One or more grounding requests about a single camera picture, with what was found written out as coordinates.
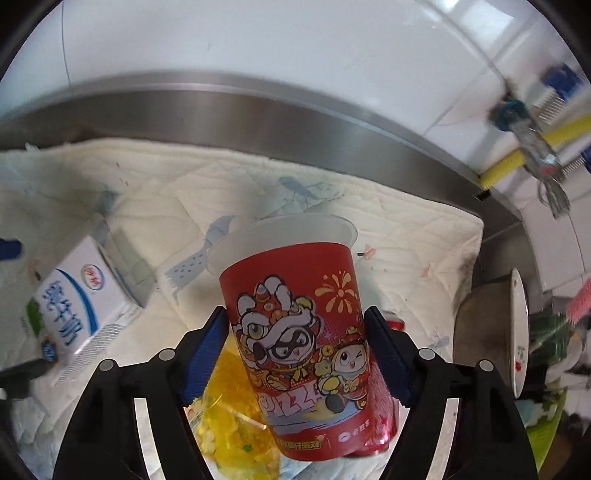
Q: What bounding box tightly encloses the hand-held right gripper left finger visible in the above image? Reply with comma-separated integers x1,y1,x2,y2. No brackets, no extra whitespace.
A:
53,306,230,480

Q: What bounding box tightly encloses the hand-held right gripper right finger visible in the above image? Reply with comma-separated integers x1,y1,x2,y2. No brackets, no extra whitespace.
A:
364,306,539,480

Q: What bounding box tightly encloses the white blue milk carton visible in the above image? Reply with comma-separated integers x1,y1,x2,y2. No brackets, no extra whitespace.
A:
21,234,144,388

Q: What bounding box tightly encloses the red printed paper cup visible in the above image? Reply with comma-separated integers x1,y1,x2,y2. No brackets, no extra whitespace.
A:
210,215,370,462

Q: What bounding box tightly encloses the red drink can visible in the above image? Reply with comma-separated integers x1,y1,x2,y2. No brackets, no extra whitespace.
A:
346,311,407,457

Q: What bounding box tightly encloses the yellow snack packet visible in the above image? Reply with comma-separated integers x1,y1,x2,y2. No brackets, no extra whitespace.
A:
187,348,282,480

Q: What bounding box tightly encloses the metal saucepan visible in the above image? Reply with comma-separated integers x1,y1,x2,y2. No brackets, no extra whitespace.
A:
452,274,515,398

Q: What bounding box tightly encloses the white plate with red print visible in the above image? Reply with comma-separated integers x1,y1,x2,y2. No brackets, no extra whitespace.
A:
508,268,529,398

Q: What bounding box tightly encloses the glass jar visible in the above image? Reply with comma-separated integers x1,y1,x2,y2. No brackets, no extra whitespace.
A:
529,314,573,370

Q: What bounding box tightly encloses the white quilted blanket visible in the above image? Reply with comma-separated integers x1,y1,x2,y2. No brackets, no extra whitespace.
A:
0,136,483,480

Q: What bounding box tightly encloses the pink bottle brush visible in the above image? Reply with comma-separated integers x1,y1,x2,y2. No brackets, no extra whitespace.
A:
561,279,591,324

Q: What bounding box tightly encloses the metal water valve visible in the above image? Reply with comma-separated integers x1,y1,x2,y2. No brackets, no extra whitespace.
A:
489,92,532,132

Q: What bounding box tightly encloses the yellow gas hose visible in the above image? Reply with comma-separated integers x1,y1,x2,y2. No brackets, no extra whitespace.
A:
480,115,591,190

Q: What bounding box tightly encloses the braided metal hose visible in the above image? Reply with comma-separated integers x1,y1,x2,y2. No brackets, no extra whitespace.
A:
531,60,587,121
522,129,573,217

